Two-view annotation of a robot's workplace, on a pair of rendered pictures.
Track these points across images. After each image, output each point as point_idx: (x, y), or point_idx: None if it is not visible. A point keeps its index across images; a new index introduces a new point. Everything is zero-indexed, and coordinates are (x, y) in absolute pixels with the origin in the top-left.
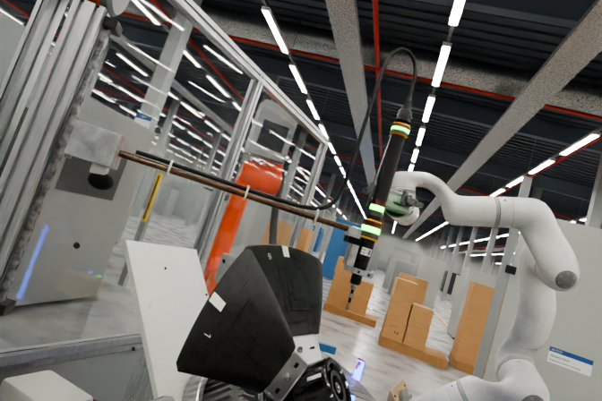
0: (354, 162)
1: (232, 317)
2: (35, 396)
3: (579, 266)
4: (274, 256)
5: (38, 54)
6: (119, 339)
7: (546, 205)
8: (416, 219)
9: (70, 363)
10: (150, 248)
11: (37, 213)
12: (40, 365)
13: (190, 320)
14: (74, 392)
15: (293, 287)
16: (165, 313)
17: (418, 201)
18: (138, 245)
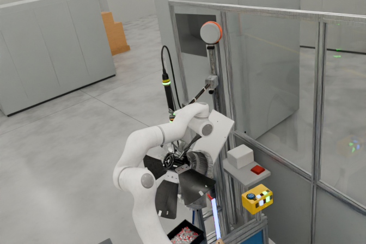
0: (176, 93)
1: None
2: (233, 148)
3: (113, 174)
4: None
5: (225, 54)
6: (281, 160)
7: (128, 136)
8: (199, 134)
9: (266, 156)
10: (217, 114)
11: (215, 98)
12: (257, 149)
13: (213, 139)
14: (237, 154)
15: (194, 136)
16: None
17: (169, 115)
18: (214, 111)
